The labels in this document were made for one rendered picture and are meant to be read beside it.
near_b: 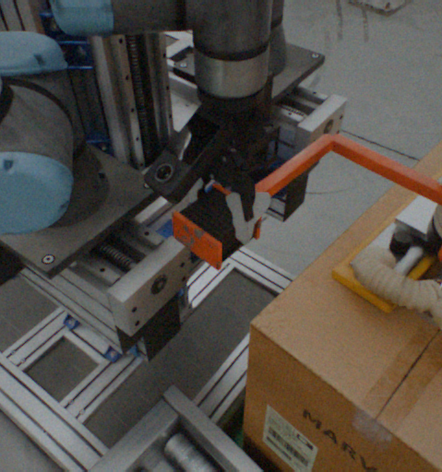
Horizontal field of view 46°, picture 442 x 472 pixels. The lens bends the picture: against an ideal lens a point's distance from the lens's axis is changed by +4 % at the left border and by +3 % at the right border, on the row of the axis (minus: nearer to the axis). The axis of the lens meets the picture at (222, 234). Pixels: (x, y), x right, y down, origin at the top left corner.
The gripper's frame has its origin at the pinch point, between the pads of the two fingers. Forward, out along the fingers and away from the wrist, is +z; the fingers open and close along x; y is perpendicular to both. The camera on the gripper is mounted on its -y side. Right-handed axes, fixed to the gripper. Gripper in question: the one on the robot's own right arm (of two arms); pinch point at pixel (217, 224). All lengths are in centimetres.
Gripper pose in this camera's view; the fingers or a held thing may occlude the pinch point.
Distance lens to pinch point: 67.4
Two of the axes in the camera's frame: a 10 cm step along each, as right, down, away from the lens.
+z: 0.0, 6.8, 7.3
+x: -7.3, -5.1, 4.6
